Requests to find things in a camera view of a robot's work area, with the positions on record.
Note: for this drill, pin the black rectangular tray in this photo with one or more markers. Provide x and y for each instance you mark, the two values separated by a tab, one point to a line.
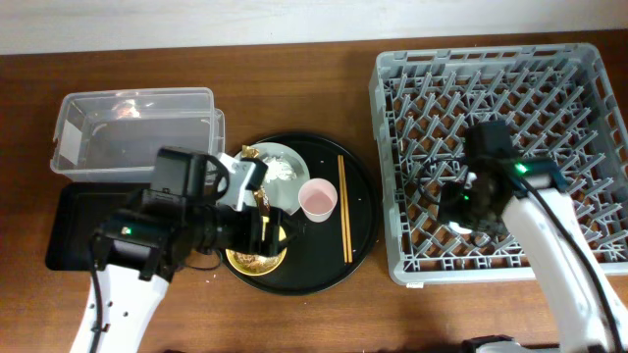
82	207

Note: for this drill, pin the crumpled white tissue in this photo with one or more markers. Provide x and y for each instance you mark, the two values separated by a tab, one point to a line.
278	168

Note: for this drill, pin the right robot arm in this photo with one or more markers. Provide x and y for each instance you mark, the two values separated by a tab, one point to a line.
528	198

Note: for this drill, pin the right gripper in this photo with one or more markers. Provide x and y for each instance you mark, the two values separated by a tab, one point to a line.
454	192

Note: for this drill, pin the blue cup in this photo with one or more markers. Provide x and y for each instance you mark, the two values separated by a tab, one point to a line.
457	228

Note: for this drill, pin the clear plastic bin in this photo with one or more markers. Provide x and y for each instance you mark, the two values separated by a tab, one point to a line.
115	135

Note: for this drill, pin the round black serving tray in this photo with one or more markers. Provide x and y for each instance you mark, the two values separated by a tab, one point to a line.
314	261

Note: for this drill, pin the food scraps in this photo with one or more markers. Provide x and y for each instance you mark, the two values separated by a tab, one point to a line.
256	263

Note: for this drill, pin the yellow bowl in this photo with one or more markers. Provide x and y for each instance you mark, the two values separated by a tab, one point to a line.
239	269

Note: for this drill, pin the gold brown snack wrapper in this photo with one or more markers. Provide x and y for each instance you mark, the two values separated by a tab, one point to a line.
259	195

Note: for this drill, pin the grey plate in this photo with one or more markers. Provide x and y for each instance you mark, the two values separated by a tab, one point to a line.
283	194

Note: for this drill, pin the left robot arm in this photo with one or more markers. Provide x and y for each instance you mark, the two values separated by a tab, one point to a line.
195	202

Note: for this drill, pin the grey dishwasher rack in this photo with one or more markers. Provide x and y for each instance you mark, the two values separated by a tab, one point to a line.
457	129

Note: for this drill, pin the wooden chopstick left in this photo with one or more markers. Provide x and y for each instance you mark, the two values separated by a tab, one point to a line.
342	213

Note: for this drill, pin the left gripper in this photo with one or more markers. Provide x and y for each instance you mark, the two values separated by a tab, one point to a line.
253	243

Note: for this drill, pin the wooden chopstick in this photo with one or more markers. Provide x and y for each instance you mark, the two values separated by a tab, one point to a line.
342	213
347	220

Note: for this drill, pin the pink cup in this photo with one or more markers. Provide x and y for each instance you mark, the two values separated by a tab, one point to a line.
317	198

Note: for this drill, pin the wooden chopstick right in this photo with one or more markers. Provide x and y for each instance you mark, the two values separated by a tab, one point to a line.
347	220

